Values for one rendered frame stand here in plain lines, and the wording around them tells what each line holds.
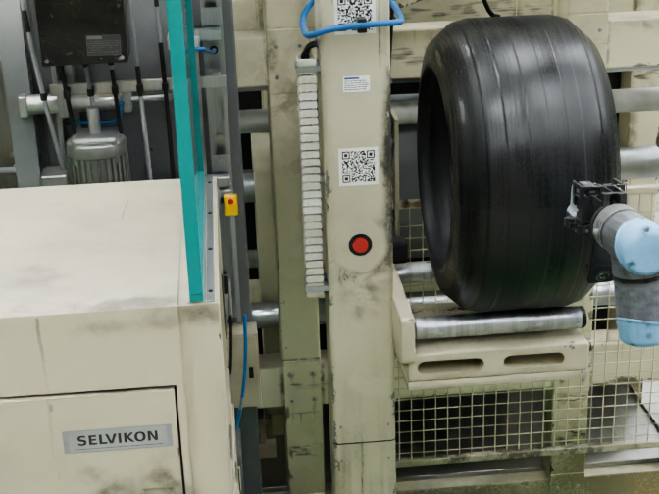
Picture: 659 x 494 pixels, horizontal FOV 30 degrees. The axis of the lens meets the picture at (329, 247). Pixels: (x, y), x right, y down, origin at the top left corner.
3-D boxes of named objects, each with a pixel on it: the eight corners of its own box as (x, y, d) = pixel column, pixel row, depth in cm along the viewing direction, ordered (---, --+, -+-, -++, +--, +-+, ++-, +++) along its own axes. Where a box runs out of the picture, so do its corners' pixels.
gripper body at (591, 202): (615, 177, 200) (639, 192, 189) (614, 228, 202) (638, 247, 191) (569, 179, 200) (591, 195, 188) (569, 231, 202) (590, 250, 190)
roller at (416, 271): (390, 270, 263) (387, 260, 267) (390, 287, 265) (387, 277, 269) (550, 259, 266) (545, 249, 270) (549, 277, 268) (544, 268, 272)
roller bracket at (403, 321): (401, 366, 236) (400, 319, 233) (375, 284, 273) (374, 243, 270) (418, 364, 237) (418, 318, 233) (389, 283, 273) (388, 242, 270)
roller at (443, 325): (410, 325, 237) (407, 313, 241) (410, 344, 239) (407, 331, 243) (587, 313, 240) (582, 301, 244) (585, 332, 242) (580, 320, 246)
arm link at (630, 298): (691, 328, 186) (686, 259, 184) (654, 354, 179) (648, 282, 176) (645, 321, 192) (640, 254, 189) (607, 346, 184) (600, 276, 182)
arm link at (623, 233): (624, 286, 176) (619, 229, 174) (601, 266, 186) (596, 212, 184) (678, 277, 176) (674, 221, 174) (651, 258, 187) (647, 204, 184)
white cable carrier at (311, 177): (307, 297, 243) (297, 60, 225) (305, 287, 247) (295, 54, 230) (329, 296, 243) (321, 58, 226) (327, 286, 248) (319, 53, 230)
